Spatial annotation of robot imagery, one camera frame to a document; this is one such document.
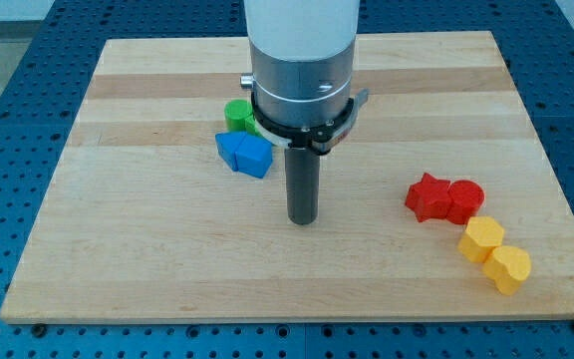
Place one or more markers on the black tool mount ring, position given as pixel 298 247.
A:
pixel 318 139

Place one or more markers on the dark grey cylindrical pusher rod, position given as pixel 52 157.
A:
pixel 302 169

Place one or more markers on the green cylinder block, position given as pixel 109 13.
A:
pixel 238 116

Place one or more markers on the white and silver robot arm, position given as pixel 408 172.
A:
pixel 302 56

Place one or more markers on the red star block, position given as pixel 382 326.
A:
pixel 429 198

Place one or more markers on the blue cube block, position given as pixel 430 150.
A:
pixel 254 156

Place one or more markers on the wooden board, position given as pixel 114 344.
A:
pixel 143 222

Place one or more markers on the red cylinder block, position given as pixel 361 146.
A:
pixel 466 199

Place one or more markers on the yellow hexagon block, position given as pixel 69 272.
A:
pixel 480 237

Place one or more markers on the yellow heart block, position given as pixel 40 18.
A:
pixel 508 267

